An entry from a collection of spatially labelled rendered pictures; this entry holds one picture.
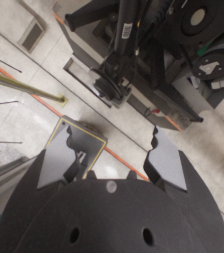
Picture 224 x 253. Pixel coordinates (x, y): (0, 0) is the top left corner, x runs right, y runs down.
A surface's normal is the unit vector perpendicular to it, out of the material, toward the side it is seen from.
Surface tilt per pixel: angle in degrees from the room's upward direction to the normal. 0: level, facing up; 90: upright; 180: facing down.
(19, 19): 0
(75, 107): 0
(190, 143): 0
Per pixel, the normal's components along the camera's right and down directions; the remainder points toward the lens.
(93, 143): 0.05, 0.12
